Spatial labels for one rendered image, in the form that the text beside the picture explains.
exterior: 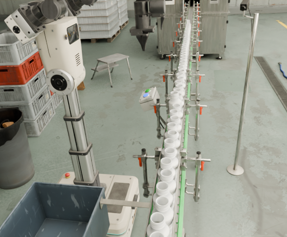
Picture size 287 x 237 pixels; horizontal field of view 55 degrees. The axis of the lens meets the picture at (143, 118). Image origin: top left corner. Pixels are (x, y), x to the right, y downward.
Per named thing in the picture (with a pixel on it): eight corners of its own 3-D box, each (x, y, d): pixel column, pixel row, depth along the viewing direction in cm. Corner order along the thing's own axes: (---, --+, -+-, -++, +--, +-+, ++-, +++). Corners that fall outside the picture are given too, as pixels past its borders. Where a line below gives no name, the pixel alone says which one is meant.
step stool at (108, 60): (111, 72, 520) (108, 50, 500) (132, 79, 480) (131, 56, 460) (90, 79, 492) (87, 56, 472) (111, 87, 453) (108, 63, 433)
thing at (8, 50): (19, 65, 287) (13, 43, 276) (-19, 67, 289) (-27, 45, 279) (40, 49, 340) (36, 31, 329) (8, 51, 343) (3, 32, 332)
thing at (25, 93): (30, 103, 308) (25, 85, 298) (-5, 104, 311) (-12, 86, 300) (49, 83, 361) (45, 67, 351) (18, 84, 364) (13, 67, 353)
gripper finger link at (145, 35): (148, 52, 119) (147, 30, 114) (132, 53, 120) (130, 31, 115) (150, 48, 125) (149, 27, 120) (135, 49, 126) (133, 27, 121)
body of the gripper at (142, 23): (153, 33, 114) (152, 14, 111) (129, 34, 116) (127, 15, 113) (155, 29, 120) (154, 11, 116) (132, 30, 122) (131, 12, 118)
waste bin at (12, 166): (24, 195, 244) (3, 134, 213) (-21, 191, 252) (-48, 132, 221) (48, 163, 283) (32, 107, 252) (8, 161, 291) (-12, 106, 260)
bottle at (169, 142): (177, 171, 110) (177, 136, 102) (177, 181, 105) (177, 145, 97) (162, 170, 110) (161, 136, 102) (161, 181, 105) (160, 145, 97)
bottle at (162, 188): (157, 235, 84) (155, 195, 76) (151, 219, 90) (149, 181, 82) (175, 230, 86) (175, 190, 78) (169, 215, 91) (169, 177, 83)
